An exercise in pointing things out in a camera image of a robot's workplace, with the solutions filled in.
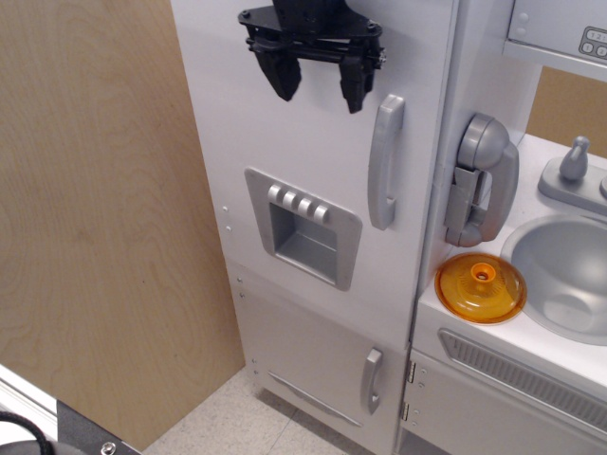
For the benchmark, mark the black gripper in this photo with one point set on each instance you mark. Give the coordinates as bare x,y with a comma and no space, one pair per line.
281,34

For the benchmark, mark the white toy fridge door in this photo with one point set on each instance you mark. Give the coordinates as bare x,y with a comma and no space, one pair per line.
315,144

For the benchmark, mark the grey ice dispenser panel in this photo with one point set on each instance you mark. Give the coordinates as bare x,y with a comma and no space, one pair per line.
304,230

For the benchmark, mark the grey toy telephone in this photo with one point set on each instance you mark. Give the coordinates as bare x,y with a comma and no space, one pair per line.
484,183

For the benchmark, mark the white toy kitchen cabinet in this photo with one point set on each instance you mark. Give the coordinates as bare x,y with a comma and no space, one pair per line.
483,80

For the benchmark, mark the white toy microwave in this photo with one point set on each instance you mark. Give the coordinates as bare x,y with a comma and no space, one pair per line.
566,35

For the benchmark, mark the orange transparent pot lid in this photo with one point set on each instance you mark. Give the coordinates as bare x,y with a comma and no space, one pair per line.
480,288

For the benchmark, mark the grey toy faucet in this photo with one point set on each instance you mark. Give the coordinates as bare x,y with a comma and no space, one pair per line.
573,181

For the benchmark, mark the grey toy sink basin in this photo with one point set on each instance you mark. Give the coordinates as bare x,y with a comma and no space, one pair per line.
562,259

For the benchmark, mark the white freezer door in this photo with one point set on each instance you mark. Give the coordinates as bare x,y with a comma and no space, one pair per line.
315,363

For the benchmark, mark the white oven door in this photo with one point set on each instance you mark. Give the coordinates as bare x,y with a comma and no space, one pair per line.
463,414

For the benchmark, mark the grey oven vent grille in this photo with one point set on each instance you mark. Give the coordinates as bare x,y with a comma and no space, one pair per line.
541,387

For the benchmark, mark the grey fridge door handle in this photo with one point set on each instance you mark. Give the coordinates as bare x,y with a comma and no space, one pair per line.
388,124

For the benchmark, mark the grey freezer door handle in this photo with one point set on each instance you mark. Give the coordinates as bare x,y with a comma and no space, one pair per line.
368,397

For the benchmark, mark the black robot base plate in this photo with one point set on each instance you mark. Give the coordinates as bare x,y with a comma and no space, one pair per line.
78,431

